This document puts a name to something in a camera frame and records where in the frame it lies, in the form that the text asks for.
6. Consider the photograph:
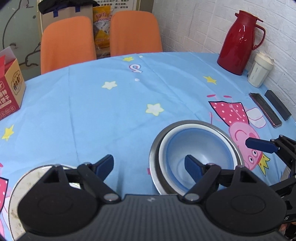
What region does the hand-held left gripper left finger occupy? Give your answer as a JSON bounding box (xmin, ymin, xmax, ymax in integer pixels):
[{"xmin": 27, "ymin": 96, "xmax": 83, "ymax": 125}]
[{"xmin": 43, "ymin": 154, "xmax": 122, "ymax": 204}]

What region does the frosted glass panel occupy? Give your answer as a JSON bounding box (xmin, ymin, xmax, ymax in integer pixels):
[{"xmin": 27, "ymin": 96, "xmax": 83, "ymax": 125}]
[{"xmin": 0, "ymin": 0, "xmax": 43, "ymax": 81}]

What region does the wall poster with large text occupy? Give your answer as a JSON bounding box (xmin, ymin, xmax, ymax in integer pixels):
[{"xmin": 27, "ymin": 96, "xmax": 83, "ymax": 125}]
[{"xmin": 95, "ymin": 0, "xmax": 153, "ymax": 11}]

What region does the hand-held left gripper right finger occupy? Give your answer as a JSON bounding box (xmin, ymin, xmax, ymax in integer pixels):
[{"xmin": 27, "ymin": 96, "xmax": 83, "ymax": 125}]
[{"xmin": 184, "ymin": 155, "xmax": 254, "ymax": 204}]

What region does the red cracker box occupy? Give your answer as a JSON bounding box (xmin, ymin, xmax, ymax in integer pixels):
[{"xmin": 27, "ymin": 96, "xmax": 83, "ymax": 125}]
[{"xmin": 0, "ymin": 46, "xmax": 26, "ymax": 121}]

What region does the orange chair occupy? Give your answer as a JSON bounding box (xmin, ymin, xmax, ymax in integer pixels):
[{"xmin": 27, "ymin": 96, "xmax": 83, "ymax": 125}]
[
  {"xmin": 110, "ymin": 11, "xmax": 163, "ymax": 57},
  {"xmin": 40, "ymin": 17, "xmax": 97, "ymax": 75}
]

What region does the black rectangular box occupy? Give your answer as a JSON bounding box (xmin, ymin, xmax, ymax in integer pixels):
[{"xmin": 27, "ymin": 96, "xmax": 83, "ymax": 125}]
[{"xmin": 264, "ymin": 90, "xmax": 292, "ymax": 121}]

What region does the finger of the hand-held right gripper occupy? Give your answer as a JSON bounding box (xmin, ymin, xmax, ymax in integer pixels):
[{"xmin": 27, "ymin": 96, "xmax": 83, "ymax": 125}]
[
  {"xmin": 245, "ymin": 134, "xmax": 296, "ymax": 167},
  {"xmin": 269, "ymin": 174, "xmax": 296, "ymax": 198}
]

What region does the white tumbler cup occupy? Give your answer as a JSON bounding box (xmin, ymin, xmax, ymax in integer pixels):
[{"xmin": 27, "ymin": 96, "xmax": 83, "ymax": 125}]
[{"xmin": 247, "ymin": 52, "xmax": 274, "ymax": 88}]

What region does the smartphone with dark screen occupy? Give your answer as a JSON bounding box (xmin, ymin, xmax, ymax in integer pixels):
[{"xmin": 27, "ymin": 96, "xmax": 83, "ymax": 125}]
[{"xmin": 248, "ymin": 92, "xmax": 282, "ymax": 128}]

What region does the stainless steel bowl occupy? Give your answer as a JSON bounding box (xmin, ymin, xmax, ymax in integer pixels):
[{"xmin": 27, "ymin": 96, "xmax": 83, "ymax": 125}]
[{"xmin": 149, "ymin": 120, "xmax": 245, "ymax": 195}]

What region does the brown cardboard box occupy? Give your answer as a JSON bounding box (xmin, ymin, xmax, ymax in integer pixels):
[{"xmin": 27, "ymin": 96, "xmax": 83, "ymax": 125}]
[{"xmin": 42, "ymin": 4, "xmax": 94, "ymax": 40}]

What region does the yellow snack bag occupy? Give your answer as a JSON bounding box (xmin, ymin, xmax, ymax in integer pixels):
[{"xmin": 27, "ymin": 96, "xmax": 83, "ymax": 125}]
[{"xmin": 93, "ymin": 6, "xmax": 114, "ymax": 49}]

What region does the black cloth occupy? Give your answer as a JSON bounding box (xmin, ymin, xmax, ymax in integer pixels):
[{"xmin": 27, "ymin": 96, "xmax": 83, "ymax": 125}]
[{"xmin": 38, "ymin": 0, "xmax": 99, "ymax": 13}]

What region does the white plate with dark rim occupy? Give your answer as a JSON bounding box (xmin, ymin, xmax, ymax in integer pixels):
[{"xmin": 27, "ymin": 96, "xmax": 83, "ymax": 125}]
[{"xmin": 8, "ymin": 164, "xmax": 79, "ymax": 240}]

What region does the blue plastic bowl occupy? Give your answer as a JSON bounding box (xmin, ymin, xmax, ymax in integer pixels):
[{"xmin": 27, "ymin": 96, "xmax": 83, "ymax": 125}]
[{"xmin": 165, "ymin": 133, "xmax": 234, "ymax": 189}]

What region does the white ceramic bowl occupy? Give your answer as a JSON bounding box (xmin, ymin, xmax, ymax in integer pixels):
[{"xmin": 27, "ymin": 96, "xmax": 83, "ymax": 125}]
[{"xmin": 158, "ymin": 126, "xmax": 238, "ymax": 193}]

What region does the red thermos jug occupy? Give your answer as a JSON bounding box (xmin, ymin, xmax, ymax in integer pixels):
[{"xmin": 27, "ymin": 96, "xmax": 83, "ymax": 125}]
[{"xmin": 217, "ymin": 10, "xmax": 266, "ymax": 76}]

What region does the blue cartoon printed tablecloth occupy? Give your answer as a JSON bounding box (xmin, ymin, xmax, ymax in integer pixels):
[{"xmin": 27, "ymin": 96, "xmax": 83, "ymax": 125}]
[{"xmin": 0, "ymin": 52, "xmax": 296, "ymax": 241}]

